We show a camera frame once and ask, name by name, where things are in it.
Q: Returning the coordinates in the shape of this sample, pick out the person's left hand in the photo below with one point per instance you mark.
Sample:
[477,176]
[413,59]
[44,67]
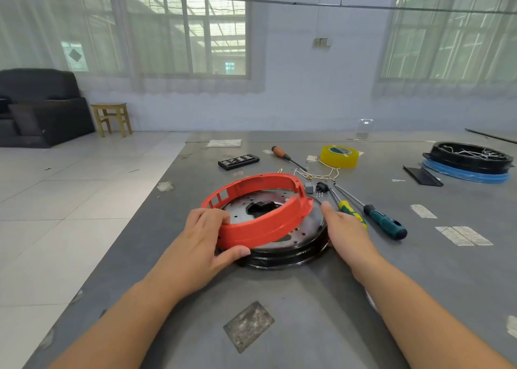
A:
[198,251]

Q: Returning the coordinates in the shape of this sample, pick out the person's right hand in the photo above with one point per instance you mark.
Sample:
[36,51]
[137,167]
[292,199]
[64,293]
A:
[346,235]

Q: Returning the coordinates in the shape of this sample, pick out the black round base plate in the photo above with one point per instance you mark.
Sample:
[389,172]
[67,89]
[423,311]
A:
[303,247]

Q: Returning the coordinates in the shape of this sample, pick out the small black plug connector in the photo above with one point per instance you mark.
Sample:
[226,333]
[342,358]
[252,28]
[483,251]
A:
[321,187]

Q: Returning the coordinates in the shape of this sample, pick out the small grey rocker switch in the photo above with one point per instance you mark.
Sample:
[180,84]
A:
[308,189]

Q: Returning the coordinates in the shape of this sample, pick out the red round appliance base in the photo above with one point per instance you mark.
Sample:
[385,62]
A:
[266,227]

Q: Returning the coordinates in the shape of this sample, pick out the person's left forearm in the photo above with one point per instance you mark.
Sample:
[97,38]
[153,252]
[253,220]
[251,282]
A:
[113,328]

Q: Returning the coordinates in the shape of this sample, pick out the person's right forearm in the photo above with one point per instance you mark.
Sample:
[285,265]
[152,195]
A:
[428,320]

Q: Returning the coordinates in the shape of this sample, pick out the black round appliance part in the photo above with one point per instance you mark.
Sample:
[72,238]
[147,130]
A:
[448,159]

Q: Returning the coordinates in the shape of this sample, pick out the yellow tape roll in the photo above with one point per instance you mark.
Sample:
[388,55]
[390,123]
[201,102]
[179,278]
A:
[331,162]

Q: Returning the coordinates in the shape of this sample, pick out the narrow white tape strip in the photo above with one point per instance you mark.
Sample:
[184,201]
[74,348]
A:
[423,211]

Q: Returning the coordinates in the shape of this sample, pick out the black flat plate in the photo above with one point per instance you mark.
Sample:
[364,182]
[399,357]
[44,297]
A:
[423,176]

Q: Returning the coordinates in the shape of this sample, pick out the black remote control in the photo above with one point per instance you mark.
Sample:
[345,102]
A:
[239,162]

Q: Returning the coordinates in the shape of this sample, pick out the white paper sheet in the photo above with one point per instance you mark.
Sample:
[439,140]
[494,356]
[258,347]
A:
[224,143]

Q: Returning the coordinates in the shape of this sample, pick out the wide white tape strips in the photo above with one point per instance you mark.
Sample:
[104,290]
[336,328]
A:
[464,235]

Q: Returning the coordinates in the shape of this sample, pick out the small wooden stool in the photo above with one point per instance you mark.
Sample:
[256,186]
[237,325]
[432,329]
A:
[111,108]

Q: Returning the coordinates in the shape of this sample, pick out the sheer white curtain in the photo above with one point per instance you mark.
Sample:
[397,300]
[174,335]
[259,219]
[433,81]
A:
[444,88]
[24,25]

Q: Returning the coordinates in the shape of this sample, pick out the thin black rod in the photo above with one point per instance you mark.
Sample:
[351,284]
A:
[493,136]

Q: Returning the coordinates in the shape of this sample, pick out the worn white tape patch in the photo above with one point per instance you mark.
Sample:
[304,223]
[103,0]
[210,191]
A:
[512,326]

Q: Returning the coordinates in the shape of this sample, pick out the black armchair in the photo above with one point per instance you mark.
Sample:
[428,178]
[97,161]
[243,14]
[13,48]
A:
[44,110]

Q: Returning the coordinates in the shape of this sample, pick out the large barred window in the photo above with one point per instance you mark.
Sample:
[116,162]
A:
[153,25]
[448,33]

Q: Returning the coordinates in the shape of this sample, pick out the white wall box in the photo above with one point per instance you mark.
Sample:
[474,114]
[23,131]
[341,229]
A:
[322,42]

